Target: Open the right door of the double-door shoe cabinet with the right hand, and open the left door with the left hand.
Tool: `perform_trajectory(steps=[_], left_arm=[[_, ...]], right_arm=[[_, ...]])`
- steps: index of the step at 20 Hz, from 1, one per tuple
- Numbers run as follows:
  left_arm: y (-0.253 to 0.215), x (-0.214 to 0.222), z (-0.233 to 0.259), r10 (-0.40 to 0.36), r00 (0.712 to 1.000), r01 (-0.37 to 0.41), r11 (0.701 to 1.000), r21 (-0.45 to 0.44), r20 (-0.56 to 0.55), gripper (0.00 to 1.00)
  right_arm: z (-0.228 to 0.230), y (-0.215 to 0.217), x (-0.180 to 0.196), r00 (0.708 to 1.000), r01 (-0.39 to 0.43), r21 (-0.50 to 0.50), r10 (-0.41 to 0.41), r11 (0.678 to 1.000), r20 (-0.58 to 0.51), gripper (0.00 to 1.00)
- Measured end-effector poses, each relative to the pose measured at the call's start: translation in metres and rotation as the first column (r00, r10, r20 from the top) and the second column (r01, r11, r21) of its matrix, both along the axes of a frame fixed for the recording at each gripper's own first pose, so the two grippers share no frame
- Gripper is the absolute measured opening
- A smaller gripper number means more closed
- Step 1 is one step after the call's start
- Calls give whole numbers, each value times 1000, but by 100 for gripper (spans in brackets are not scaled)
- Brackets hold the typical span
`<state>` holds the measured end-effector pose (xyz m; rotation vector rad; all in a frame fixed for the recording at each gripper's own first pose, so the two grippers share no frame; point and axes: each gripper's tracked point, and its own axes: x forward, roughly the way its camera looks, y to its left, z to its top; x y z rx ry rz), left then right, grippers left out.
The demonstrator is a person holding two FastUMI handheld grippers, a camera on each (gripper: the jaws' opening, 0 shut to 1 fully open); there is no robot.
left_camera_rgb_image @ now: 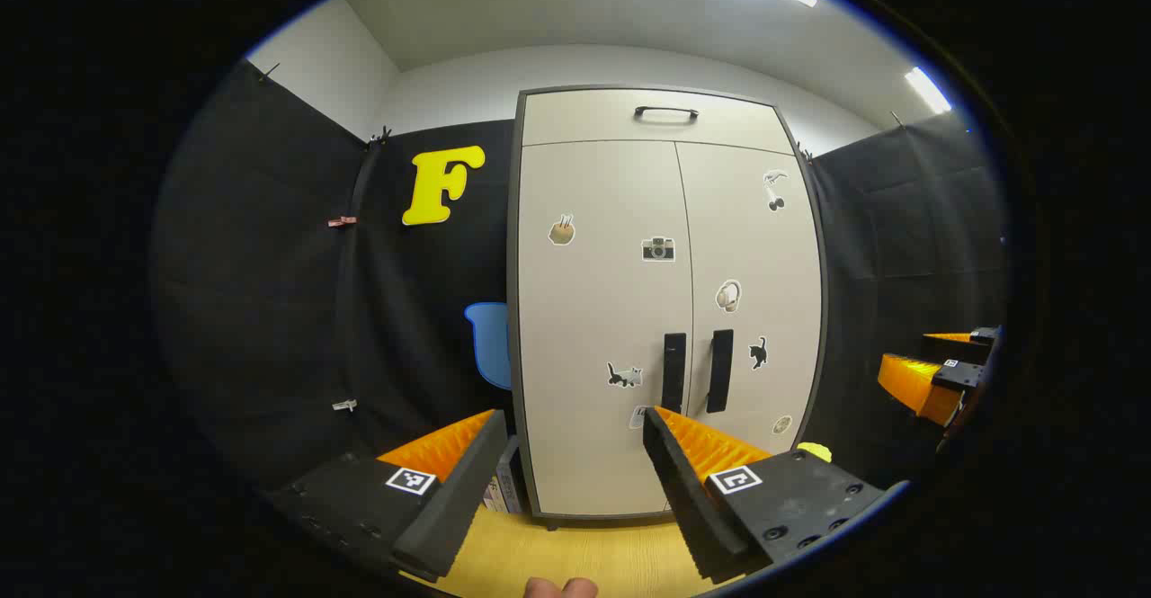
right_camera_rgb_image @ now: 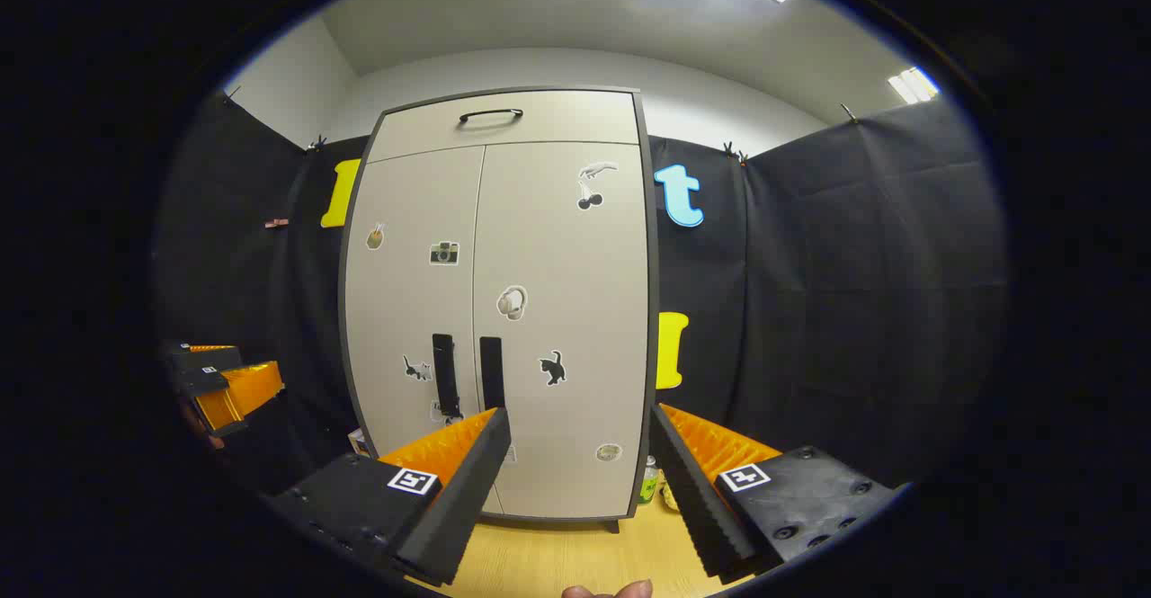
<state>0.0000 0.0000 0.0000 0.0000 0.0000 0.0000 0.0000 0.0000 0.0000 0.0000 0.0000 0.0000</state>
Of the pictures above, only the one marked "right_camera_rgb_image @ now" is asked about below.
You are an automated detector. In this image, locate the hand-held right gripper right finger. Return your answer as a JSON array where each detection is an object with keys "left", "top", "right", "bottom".
[{"left": 649, "top": 403, "right": 900, "bottom": 581}]

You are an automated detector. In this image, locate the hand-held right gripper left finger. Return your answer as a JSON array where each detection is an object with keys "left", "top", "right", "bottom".
[{"left": 270, "top": 406, "right": 512, "bottom": 588}]

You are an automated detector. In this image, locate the beige cabinet door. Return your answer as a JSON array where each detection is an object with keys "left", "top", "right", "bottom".
[
  {"left": 472, "top": 139, "right": 650, "bottom": 520},
  {"left": 344, "top": 146, "right": 486, "bottom": 516}
]

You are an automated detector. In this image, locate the beige double-door shoe cabinet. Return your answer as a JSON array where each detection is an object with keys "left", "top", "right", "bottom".
[{"left": 338, "top": 85, "right": 660, "bottom": 534}]

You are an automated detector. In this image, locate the beige cabinet drawer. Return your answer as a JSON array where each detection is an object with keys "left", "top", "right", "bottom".
[{"left": 367, "top": 90, "right": 641, "bottom": 165}]

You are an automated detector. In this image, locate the black backdrop cloth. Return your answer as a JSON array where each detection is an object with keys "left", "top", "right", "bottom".
[{"left": 153, "top": 90, "right": 1008, "bottom": 491}]

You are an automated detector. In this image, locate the small ceiling light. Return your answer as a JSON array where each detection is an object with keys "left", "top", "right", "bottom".
[{"left": 888, "top": 66, "right": 941, "bottom": 104}]

